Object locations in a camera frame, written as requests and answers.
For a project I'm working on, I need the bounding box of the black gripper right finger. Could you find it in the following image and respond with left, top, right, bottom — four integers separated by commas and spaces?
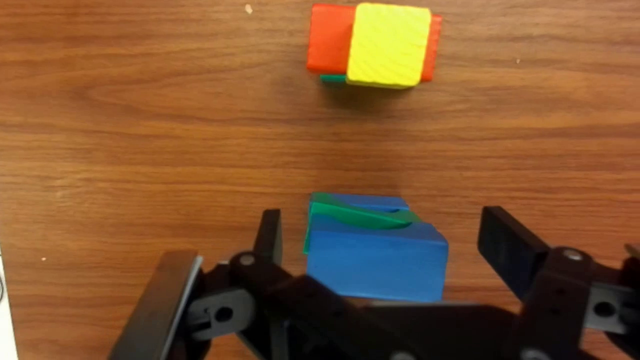
476, 204, 640, 360

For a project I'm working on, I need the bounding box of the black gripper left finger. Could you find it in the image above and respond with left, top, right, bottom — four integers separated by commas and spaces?
107, 208, 316, 360

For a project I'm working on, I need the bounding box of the blue arch block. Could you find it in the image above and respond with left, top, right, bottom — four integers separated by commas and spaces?
304, 218, 449, 304

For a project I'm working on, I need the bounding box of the orange arch block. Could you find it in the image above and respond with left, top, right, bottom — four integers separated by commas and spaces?
304, 2, 443, 84

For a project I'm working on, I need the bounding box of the yellow cube block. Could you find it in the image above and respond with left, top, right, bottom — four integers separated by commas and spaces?
343, 2, 433, 92

